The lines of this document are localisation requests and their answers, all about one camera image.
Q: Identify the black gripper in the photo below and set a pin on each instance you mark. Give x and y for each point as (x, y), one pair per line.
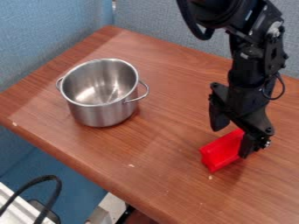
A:
(242, 106)

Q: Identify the red plastic block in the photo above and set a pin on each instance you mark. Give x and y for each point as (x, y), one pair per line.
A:
(222, 152)

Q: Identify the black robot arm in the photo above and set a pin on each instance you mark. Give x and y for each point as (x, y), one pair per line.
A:
(254, 24)

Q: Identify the stainless steel pot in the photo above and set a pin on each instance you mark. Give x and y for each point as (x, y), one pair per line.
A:
(102, 90)

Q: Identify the white box under table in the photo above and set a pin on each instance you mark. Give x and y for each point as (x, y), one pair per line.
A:
(108, 210)

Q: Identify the white panel at corner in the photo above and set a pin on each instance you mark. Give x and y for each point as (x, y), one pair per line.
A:
(18, 211)

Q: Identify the black table leg frame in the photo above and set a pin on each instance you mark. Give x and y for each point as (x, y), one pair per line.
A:
(132, 216)

